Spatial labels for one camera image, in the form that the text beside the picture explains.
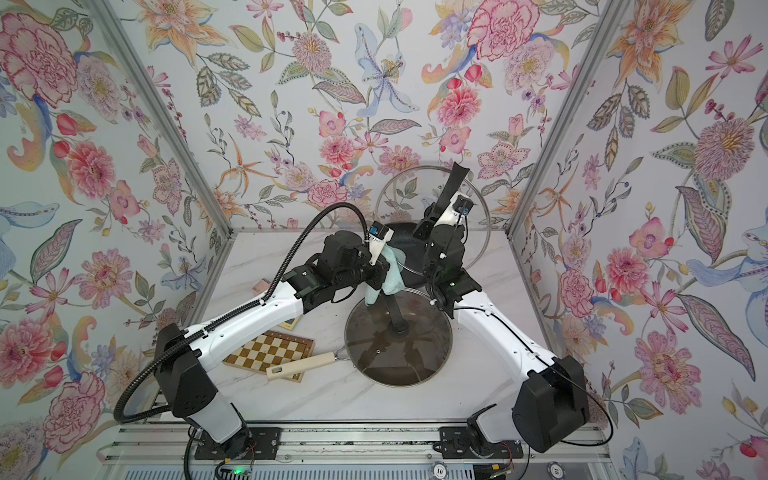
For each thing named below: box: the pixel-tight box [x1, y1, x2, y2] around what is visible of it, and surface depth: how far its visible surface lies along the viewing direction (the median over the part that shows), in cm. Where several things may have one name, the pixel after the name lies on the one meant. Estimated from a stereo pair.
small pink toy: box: [252, 278, 271, 296], surface depth 101 cm
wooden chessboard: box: [222, 330, 315, 383], surface depth 88 cm
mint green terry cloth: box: [365, 243, 407, 306], surface depth 72 cm
